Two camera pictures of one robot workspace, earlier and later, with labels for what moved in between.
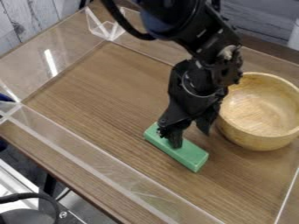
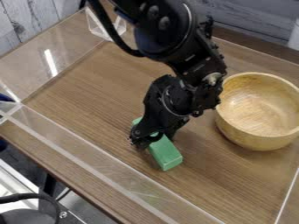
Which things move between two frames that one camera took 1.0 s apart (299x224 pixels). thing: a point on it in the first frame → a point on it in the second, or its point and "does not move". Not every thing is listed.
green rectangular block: [188, 153] → [163, 150]
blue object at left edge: [6, 98] does not move
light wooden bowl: [258, 114] does not move
